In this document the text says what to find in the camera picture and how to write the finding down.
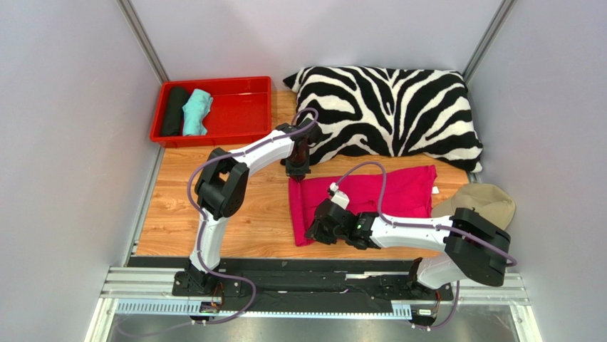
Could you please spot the zebra print pillow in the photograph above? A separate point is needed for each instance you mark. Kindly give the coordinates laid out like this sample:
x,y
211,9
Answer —
x,y
368,110

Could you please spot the rolled teal t shirt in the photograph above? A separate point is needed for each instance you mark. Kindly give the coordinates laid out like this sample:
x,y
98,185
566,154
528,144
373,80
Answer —
x,y
195,111

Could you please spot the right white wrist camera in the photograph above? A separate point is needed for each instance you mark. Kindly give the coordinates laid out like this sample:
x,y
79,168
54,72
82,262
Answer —
x,y
337,196

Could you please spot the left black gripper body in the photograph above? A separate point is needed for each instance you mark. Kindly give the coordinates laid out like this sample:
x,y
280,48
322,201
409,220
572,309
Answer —
x,y
298,166

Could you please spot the beige baseball cap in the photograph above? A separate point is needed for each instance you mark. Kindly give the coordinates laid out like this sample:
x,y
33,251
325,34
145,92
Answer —
x,y
490,201

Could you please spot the red plastic tray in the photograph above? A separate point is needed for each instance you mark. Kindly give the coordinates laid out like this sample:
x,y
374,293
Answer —
x,y
241,111

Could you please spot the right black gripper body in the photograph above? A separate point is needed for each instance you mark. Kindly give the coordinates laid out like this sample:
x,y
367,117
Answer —
x,y
320,225

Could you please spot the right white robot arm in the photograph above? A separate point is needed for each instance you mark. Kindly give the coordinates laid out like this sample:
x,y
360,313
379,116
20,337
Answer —
x,y
468,246

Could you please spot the rolled black t shirt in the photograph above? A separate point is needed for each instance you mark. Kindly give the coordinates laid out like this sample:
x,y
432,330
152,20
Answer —
x,y
174,114

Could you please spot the magenta t shirt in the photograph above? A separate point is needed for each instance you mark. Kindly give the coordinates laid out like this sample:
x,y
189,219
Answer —
x,y
408,193

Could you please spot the aluminium frame rail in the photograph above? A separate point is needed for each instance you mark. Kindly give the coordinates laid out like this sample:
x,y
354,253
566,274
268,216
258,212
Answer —
x,y
149,299

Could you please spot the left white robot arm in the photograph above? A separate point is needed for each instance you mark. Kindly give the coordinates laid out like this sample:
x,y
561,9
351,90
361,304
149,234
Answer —
x,y
223,181

